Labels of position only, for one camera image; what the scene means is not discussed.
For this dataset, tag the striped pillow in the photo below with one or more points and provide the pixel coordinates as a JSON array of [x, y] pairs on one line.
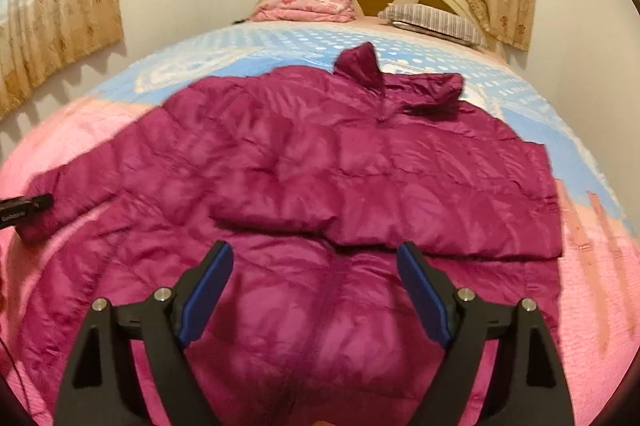
[[430, 21]]

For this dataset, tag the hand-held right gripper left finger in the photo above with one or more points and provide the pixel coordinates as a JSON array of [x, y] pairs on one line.
[[210, 286]]

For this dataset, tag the pink and blue bed blanket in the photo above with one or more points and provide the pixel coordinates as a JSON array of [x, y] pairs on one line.
[[600, 306]]

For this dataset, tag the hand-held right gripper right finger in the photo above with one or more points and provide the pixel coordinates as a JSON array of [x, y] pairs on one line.
[[422, 291]]

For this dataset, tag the magenta puffer jacket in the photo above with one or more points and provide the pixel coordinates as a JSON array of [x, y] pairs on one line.
[[300, 156]]

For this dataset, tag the pink folded quilt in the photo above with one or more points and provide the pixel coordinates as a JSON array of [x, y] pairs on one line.
[[305, 6]]

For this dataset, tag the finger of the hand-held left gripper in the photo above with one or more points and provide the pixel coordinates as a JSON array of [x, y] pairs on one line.
[[38, 201]]

